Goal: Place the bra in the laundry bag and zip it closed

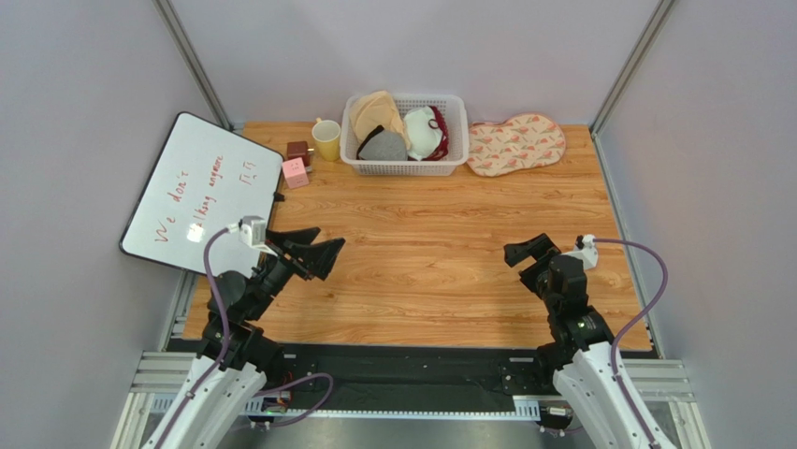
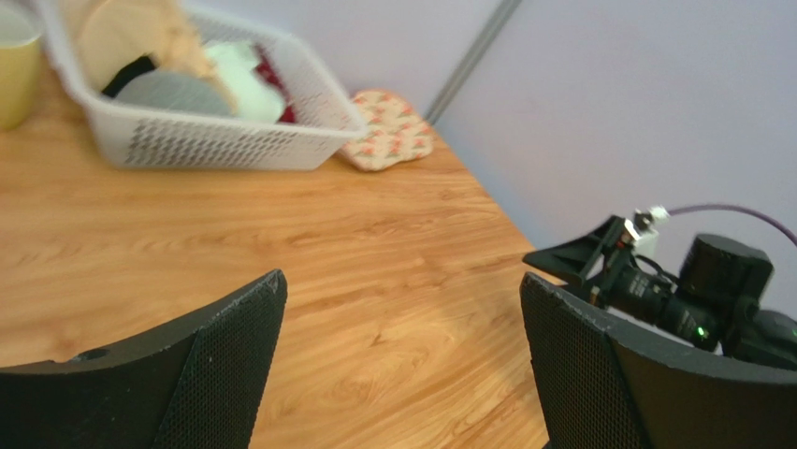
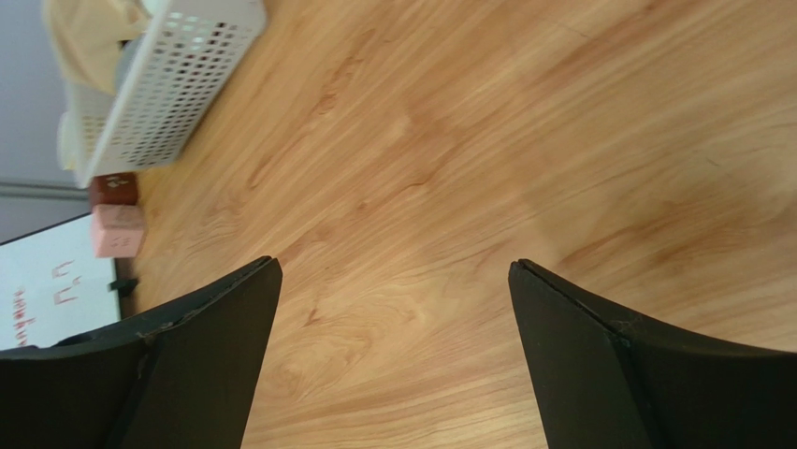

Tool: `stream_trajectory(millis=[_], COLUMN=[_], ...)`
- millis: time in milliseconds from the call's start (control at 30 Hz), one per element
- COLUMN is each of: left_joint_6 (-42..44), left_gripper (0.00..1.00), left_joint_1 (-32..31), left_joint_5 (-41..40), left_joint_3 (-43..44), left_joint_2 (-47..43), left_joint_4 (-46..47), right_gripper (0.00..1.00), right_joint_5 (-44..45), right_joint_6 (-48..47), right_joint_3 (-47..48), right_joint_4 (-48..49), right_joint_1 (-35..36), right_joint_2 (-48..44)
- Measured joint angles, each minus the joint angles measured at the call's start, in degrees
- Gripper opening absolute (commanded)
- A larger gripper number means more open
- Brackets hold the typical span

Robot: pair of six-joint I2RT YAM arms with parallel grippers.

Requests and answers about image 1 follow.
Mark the white plastic basket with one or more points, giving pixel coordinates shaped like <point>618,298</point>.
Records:
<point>455,116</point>

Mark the beige bra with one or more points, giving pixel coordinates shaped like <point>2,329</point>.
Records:
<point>373,110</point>

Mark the dark red bra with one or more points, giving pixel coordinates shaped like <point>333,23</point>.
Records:
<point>443,134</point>

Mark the floral pink laundry bag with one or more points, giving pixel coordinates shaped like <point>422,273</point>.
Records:
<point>525,141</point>

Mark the aluminium frame rail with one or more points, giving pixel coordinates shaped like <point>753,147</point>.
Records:
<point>657,381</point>

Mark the yellow mug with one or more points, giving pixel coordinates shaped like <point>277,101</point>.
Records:
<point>326,135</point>

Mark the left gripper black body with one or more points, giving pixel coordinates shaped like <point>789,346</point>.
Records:
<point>273,272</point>

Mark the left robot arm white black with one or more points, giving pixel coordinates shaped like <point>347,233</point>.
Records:
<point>236,361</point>

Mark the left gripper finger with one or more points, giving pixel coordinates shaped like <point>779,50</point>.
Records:
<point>302,236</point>
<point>316,260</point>

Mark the pink cube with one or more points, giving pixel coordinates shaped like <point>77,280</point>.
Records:
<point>295,173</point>

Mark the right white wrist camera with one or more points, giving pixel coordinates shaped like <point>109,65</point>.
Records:
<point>585,249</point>

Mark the dark red cube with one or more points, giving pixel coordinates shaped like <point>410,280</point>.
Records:
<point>300,150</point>

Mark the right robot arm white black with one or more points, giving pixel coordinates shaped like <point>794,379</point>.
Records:
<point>583,361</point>

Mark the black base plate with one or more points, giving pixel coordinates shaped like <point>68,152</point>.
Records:
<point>406,379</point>

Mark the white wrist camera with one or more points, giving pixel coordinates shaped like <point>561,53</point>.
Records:
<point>253,231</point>
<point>585,249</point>

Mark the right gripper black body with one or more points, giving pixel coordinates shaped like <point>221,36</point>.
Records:
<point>542,264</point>

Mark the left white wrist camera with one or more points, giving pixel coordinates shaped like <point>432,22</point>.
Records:
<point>253,231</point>

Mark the whiteboard with red writing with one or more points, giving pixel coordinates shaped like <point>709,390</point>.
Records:
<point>204,179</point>

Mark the white bra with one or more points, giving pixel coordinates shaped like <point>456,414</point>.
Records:
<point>423,131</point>

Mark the grey bra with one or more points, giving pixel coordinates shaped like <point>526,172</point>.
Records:
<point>382,145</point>

